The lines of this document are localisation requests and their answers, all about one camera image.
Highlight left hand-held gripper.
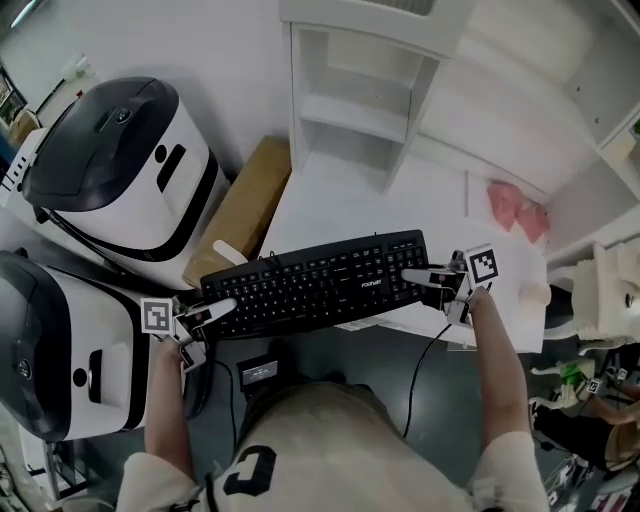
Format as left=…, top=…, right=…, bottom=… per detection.
left=140, top=297, right=239, bottom=374

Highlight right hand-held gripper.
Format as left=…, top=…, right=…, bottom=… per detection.
left=401, top=242, right=501, bottom=326

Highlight black keyboard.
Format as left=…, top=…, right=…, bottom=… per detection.
left=199, top=228, right=431, bottom=341

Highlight person's right forearm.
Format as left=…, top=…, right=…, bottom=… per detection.
left=467, top=287, right=532, bottom=454

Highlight person's left forearm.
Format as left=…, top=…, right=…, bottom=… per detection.
left=143, top=335, right=197, bottom=481

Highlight black box with display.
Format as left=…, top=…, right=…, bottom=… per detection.
left=235, top=354, right=282, bottom=395

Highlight brown cardboard box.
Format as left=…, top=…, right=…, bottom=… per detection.
left=182, top=135, right=294, bottom=292

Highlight pink towel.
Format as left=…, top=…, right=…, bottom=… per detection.
left=487, top=179, right=524, bottom=234
left=517, top=203, right=551, bottom=245

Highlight cream mug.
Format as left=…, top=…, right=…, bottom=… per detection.
left=519, top=279, right=553, bottom=308

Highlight white robot with black lid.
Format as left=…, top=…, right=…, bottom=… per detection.
left=0, top=249, right=211, bottom=444
left=20, top=75, right=234, bottom=264

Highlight person's beige shirt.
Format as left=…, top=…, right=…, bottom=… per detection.
left=114, top=382, right=551, bottom=512

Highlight white carved dressing table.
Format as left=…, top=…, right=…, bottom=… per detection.
left=543, top=238, right=640, bottom=354

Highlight white shelf hutch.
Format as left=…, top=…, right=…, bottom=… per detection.
left=279, top=0, right=640, bottom=251

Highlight white sign black marks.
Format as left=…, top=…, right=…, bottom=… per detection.
left=0, top=128, right=39, bottom=209

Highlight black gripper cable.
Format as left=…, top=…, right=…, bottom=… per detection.
left=402, top=322, right=451, bottom=439
left=212, top=359, right=240, bottom=446

